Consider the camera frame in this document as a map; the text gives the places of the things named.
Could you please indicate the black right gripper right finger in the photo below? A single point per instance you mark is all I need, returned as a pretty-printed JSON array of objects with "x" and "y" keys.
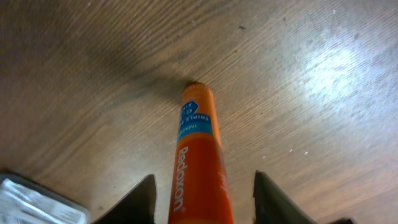
[{"x": 273, "y": 206}]

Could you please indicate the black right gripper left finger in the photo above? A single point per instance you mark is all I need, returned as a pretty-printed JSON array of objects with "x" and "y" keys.
[{"x": 136, "y": 207}]

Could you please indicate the clear packet with white label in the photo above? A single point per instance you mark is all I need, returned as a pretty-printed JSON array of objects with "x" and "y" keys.
[{"x": 24, "y": 201}]

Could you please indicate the dark flat object at corner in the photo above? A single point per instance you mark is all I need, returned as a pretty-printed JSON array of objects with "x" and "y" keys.
[{"x": 343, "y": 221}]

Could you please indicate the orange Redoxon tube white cap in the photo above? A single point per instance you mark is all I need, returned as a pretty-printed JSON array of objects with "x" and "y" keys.
[{"x": 200, "y": 189}]

